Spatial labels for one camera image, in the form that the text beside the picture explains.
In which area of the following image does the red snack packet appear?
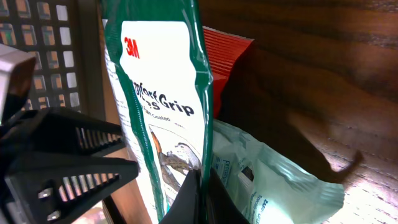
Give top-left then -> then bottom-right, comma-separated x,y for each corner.
203,26 -> 253,118

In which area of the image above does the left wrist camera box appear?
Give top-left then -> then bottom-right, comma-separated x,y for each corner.
1,44 -> 36,123

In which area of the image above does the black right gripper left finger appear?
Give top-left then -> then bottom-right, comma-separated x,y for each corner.
159,170 -> 201,224

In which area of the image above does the green white 3M packet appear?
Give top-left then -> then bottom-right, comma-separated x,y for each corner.
101,0 -> 213,223

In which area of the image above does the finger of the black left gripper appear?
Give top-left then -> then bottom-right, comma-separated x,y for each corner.
4,152 -> 139,223
1,108 -> 125,157

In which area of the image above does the white teal wipes packet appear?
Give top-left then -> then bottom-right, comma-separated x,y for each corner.
212,120 -> 345,223

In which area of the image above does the grey plastic mesh basket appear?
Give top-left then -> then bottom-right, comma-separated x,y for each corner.
1,0 -> 105,120

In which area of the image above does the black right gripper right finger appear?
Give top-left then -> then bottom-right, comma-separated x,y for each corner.
205,168 -> 249,224

